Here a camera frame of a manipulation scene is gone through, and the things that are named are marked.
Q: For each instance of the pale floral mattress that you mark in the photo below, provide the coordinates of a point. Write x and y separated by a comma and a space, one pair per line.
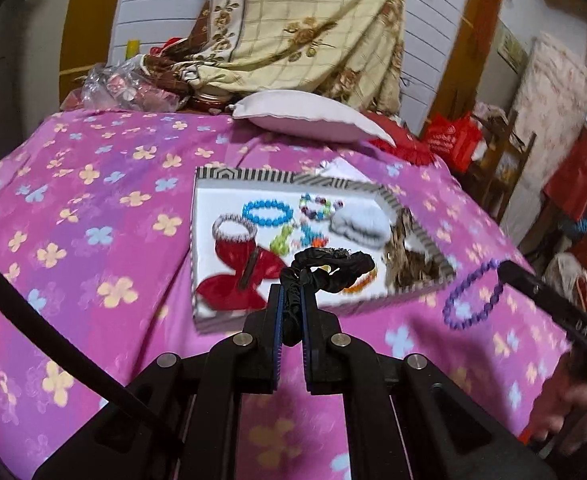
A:
553, 90

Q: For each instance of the white paper sheet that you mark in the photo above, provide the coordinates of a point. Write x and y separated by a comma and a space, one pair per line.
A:
343, 167

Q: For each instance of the white fluffy scrunchie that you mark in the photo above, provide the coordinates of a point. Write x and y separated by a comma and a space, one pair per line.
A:
358, 225

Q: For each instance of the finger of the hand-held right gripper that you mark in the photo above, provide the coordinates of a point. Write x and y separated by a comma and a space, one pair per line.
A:
548, 300

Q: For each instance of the red shopping bag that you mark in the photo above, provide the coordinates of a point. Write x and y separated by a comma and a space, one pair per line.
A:
453, 140

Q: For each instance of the red bow hair clip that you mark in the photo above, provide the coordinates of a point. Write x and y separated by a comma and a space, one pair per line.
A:
228, 290

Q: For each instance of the pale pink pillow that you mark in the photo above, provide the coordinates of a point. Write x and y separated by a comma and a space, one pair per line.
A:
313, 115

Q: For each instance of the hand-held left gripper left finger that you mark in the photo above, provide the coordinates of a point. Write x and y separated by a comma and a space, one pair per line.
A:
273, 330

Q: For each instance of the red frilled pillow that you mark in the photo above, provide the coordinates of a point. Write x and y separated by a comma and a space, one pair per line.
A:
403, 145

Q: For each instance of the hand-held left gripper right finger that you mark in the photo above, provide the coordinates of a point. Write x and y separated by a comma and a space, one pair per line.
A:
307, 340

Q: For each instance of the person's right hand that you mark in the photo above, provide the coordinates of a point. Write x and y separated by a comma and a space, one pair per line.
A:
573, 405

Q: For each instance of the striped-edge white tray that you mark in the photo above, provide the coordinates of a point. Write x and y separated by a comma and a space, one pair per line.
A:
208, 240

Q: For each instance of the wooden shelf rack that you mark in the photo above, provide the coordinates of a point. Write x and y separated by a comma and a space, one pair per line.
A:
508, 160

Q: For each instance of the brown hair claw clip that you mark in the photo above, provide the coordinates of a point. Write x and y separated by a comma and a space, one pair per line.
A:
408, 260

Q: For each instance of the pink floral blanket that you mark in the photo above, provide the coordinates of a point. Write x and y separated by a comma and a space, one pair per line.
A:
98, 210

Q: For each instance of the black scrunchie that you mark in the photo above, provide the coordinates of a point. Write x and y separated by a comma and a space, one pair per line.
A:
323, 259

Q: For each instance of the cream floral quilt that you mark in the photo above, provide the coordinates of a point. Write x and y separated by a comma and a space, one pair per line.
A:
298, 20

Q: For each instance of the red cloth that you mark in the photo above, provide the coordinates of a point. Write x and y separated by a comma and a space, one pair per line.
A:
573, 170

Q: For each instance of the clear plastic bag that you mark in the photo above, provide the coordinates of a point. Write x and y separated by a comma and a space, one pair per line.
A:
123, 85

